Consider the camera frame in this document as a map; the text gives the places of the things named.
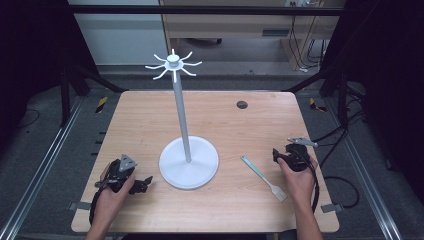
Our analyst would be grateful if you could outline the black curtain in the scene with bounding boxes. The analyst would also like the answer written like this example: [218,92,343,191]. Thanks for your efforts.
[0,0,101,151]
[319,0,424,204]

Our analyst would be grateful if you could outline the black metal stand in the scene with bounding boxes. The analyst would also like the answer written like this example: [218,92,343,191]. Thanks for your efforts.
[59,61,130,128]
[283,61,352,129]

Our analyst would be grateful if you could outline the person's left hand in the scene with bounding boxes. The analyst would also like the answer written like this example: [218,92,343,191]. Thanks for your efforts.
[95,162,137,221]

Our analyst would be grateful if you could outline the fork with teal handle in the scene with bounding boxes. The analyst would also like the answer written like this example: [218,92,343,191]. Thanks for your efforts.
[240,154,288,203]

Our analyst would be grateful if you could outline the thin black floor cable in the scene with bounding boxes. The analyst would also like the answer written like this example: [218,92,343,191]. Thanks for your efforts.
[15,108,42,130]

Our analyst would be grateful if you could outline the yellow black tape strip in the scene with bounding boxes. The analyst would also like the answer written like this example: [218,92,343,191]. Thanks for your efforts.
[95,95,110,115]
[308,97,328,113]

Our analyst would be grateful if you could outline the light wooden desk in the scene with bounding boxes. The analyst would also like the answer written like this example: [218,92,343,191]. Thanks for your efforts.
[159,0,347,72]

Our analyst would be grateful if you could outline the grey table edge bracket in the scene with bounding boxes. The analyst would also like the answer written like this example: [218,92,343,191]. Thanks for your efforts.
[68,201,92,212]
[320,203,345,214]

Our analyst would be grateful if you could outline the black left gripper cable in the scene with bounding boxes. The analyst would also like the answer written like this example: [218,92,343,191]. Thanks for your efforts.
[88,185,105,226]

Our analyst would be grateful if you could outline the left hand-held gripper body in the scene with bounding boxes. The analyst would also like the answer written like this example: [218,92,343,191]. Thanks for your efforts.
[94,153,139,194]

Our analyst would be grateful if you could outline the white hook stand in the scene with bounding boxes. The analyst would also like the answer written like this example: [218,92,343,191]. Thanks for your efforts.
[144,48,220,191]

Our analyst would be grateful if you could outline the black floor cables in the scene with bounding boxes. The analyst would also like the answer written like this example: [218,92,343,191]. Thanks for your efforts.
[311,84,369,210]

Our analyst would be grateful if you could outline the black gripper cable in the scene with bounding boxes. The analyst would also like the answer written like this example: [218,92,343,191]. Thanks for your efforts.
[298,151,321,214]
[88,185,105,226]

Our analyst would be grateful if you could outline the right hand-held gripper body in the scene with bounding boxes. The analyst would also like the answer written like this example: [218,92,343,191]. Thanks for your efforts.
[283,136,320,173]

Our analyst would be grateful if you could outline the person's right hand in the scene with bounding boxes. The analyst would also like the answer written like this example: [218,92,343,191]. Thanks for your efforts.
[277,155,320,209]

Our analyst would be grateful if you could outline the white cabinet panel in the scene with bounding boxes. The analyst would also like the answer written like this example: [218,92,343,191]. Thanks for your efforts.
[67,0,168,67]

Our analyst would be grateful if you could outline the black metal frame bar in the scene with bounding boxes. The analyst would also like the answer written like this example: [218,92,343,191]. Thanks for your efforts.
[66,4,348,17]

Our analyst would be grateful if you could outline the hanging desk cables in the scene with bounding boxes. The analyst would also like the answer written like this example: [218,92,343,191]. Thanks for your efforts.
[287,1,331,73]

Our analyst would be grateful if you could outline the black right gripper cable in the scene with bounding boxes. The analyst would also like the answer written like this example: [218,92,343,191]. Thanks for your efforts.
[298,151,321,214]

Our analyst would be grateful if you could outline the aluminium floor rail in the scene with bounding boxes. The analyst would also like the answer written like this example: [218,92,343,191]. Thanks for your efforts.
[323,96,405,240]
[0,95,86,240]

